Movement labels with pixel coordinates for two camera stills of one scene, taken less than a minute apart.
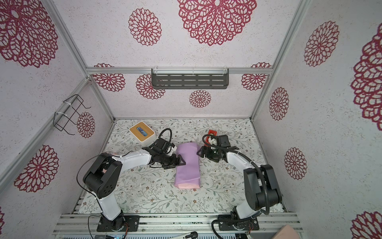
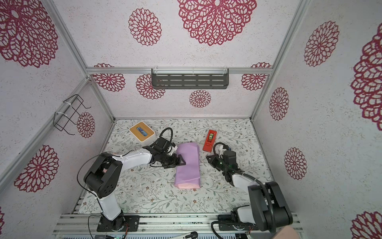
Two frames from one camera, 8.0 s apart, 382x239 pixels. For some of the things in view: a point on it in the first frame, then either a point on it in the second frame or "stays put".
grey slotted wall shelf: (190, 78) stays put
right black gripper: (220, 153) → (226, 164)
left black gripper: (174, 163) stays put
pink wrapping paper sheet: (188, 176) stays put
